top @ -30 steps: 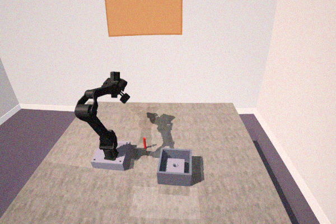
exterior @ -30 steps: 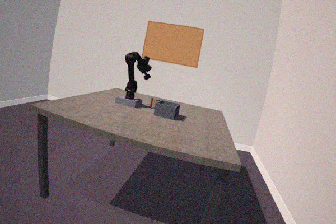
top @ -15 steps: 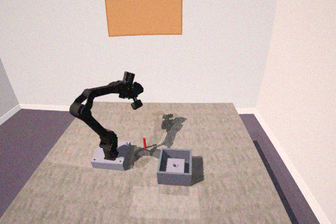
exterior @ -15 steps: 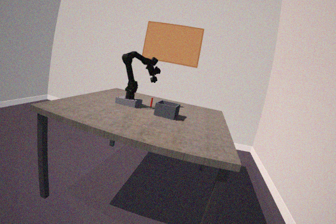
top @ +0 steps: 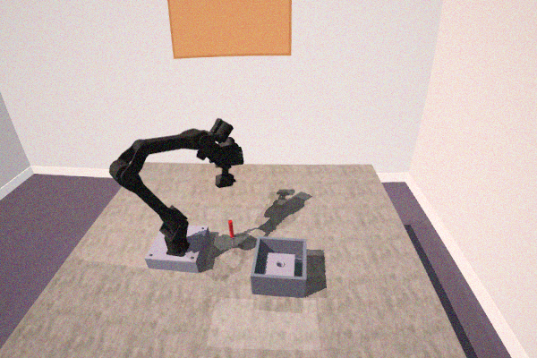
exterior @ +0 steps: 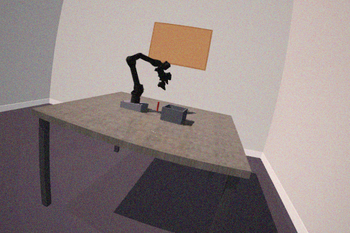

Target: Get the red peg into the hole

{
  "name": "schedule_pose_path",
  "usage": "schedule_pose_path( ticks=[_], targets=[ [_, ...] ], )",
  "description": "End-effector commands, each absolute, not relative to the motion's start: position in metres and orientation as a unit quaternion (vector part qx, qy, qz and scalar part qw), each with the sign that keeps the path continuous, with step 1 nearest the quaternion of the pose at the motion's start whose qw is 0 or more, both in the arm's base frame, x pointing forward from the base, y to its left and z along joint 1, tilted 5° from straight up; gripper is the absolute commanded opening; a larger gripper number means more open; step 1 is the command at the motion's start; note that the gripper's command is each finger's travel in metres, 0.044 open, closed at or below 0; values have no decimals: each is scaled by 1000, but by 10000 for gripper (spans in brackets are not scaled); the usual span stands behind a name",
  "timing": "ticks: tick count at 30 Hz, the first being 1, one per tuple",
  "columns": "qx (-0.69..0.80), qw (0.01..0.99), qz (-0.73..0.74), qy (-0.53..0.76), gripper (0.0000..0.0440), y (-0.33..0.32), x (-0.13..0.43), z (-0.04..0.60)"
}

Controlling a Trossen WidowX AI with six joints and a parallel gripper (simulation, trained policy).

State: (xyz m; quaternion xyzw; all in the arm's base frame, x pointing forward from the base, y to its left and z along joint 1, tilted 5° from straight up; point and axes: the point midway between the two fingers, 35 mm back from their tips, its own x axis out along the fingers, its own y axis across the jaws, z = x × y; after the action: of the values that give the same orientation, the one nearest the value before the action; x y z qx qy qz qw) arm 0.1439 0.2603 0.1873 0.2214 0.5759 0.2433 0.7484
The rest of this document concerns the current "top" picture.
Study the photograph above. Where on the dark red peg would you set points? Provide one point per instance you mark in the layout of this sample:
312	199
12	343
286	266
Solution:
230	224

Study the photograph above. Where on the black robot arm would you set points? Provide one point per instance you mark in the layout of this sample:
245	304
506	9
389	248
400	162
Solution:
126	173

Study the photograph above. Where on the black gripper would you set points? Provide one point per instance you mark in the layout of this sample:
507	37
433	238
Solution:
225	179

